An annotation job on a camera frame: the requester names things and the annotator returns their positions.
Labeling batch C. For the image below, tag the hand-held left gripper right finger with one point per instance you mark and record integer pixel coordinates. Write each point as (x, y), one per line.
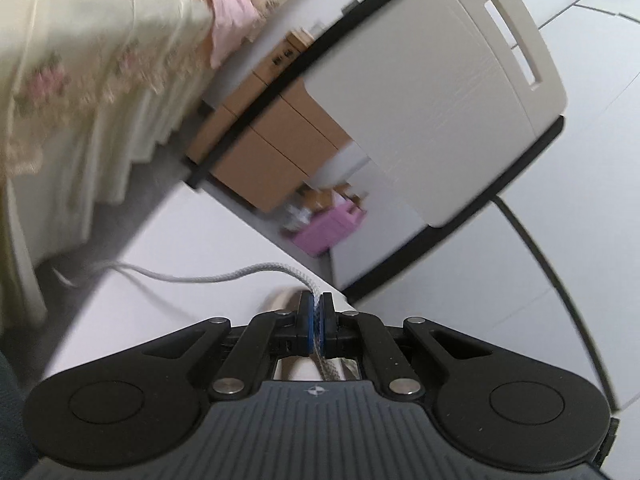
(326, 325)

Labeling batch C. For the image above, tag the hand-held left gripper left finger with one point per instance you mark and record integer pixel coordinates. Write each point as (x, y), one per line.
(310, 325)

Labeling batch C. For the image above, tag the white shoelace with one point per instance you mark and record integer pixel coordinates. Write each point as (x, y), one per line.
(200, 278)

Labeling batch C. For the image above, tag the pink box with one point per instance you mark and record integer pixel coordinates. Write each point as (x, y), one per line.
(325, 230)

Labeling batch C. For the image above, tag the crumpled clear plastic bag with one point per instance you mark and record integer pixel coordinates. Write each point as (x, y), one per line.
(297, 215)

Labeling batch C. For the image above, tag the brown cardboard box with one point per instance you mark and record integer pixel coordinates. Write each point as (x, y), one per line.
(325, 197)

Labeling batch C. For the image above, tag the wooden nightstand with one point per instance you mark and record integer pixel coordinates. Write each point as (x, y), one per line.
(270, 150)

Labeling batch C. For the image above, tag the cream quilted bed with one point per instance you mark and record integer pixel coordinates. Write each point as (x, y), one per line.
(85, 85)

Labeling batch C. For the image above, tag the pink pastel duvet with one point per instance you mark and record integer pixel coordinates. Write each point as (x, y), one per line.
(227, 5)

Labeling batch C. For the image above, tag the white chair with black frame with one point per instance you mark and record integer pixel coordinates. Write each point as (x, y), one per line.
(430, 90)

